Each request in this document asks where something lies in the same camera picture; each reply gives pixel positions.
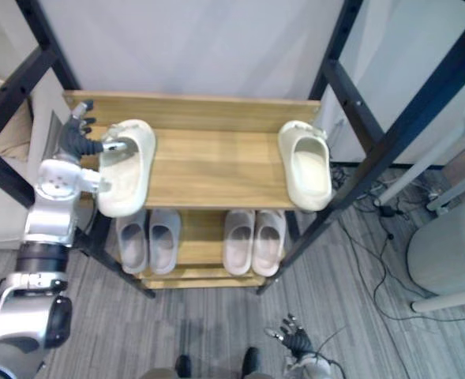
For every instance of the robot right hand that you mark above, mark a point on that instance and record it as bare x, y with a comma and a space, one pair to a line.
295, 340

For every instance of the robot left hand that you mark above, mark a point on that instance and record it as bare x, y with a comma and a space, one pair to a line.
76, 139

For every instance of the cream foam slipper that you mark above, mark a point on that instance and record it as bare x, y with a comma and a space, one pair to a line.
309, 173
127, 177

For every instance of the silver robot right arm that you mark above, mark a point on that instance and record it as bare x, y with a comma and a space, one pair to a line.
309, 369

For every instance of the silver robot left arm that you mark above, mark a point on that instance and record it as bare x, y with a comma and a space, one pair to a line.
44, 237

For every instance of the dark robot right foot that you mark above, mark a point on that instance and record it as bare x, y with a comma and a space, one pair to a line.
251, 358

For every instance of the dark robot foot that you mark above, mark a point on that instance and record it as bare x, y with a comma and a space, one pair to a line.
183, 365
251, 358

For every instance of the cardboard box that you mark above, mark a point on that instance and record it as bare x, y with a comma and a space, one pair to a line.
3, 118

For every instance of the beige foam slipper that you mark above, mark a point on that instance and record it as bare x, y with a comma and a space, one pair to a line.
238, 245
268, 246

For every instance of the dark robot left foot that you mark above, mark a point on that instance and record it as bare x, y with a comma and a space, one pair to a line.
183, 365

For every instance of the grey foam slipper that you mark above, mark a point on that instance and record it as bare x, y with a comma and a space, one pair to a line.
164, 245
132, 245

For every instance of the wooden shelf board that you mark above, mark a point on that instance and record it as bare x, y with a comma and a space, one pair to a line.
216, 169
200, 245

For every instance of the black power adapter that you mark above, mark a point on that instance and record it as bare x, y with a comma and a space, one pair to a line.
388, 210

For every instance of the white round stool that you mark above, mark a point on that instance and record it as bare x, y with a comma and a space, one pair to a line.
449, 252

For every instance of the black metal rack frame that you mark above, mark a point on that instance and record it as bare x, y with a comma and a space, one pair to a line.
358, 118

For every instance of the white table frame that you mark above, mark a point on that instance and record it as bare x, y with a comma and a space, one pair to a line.
445, 158

